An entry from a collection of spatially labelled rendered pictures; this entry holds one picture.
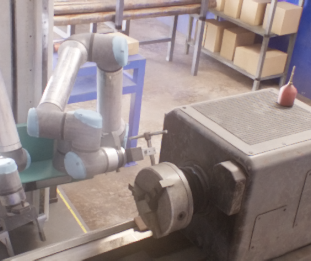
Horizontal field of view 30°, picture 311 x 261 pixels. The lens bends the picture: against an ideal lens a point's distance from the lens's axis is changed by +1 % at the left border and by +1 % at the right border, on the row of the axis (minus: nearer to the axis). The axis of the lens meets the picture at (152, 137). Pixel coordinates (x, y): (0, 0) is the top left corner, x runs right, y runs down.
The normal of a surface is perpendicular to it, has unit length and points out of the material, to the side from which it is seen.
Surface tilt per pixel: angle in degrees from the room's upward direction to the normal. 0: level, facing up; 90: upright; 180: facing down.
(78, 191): 0
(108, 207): 0
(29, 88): 90
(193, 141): 90
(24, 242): 0
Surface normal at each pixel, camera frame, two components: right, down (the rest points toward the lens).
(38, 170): 0.11, -0.88
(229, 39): -0.80, 0.21
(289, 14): 0.59, 0.44
